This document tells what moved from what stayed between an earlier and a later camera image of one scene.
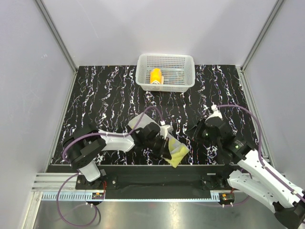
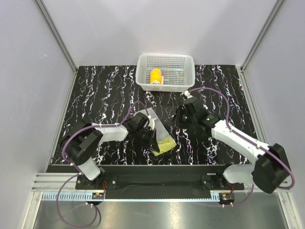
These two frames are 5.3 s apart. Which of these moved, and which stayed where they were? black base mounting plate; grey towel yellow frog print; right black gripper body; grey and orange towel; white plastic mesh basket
Moved: grey towel yellow frog print; right black gripper body
Stayed: black base mounting plate; white plastic mesh basket; grey and orange towel
